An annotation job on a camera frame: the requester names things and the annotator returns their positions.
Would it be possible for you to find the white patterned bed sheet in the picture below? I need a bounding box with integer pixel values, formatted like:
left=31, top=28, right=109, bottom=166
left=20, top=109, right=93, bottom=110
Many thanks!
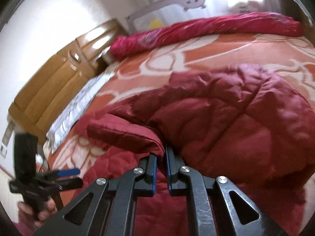
left=43, top=70, right=115, bottom=155

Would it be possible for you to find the magenta floral rolled quilt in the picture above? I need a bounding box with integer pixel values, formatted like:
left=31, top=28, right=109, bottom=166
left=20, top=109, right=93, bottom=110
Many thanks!
left=109, top=12, right=304, bottom=61

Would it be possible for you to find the person's left hand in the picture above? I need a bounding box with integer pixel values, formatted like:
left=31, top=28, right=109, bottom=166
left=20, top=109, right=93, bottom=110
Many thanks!
left=17, top=198, right=57, bottom=229

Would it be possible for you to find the orange and white patterned blanket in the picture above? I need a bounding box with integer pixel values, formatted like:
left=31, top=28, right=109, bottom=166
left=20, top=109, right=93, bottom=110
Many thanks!
left=46, top=32, right=315, bottom=209

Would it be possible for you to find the wooden bed headboard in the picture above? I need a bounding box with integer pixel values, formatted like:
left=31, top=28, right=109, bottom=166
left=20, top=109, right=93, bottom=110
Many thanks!
left=8, top=19, right=128, bottom=144

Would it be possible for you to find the dark red quilted down coat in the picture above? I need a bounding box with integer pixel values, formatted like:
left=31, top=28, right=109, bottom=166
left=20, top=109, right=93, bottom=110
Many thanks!
left=74, top=65, right=314, bottom=235

